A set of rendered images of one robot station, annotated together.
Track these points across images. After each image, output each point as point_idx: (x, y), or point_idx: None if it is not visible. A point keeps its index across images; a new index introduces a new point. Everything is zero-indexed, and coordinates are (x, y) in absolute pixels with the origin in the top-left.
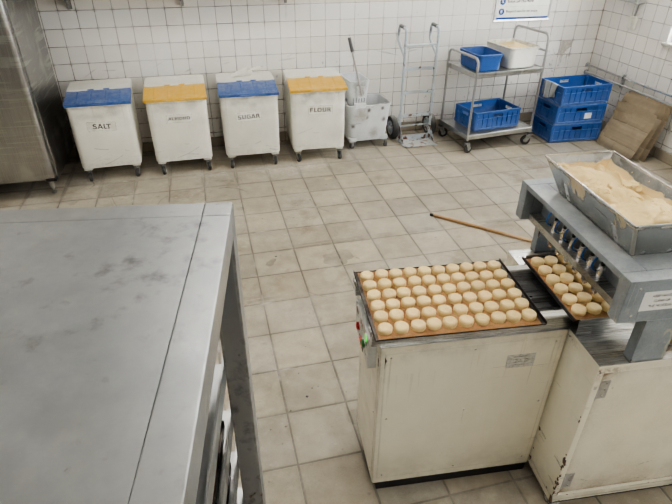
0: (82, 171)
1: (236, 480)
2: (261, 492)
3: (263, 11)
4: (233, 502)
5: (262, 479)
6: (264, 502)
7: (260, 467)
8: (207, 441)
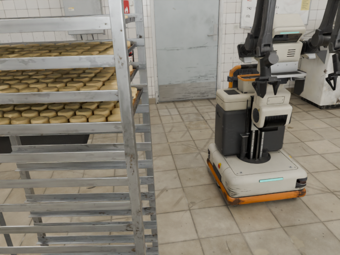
0: None
1: (99, 21)
2: (114, 56)
3: None
4: (82, 16)
5: (121, 53)
6: (120, 74)
7: (116, 35)
8: None
